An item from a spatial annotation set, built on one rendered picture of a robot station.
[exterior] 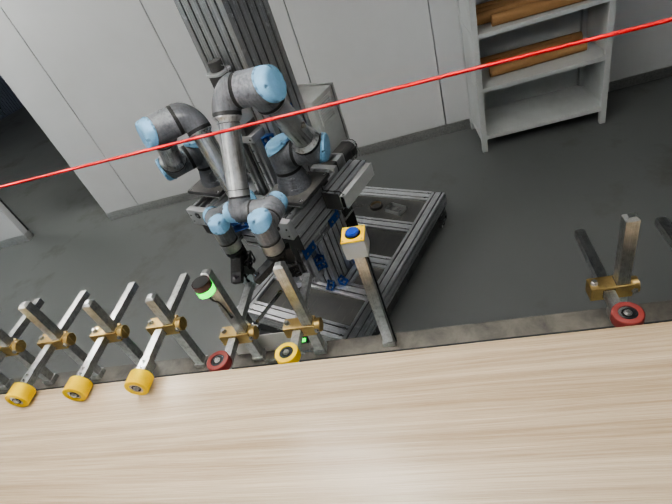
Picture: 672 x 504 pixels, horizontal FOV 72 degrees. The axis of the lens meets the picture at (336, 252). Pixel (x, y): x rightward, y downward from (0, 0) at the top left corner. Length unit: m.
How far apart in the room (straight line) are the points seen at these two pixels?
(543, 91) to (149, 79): 3.19
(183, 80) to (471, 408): 3.48
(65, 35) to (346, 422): 3.71
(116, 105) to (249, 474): 3.58
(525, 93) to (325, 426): 3.44
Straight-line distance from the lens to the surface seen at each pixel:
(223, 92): 1.58
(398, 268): 2.64
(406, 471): 1.25
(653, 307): 1.80
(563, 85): 4.36
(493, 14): 3.59
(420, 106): 4.10
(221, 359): 1.65
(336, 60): 3.91
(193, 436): 1.53
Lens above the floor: 2.04
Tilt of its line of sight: 39 degrees down
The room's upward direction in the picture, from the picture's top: 21 degrees counter-clockwise
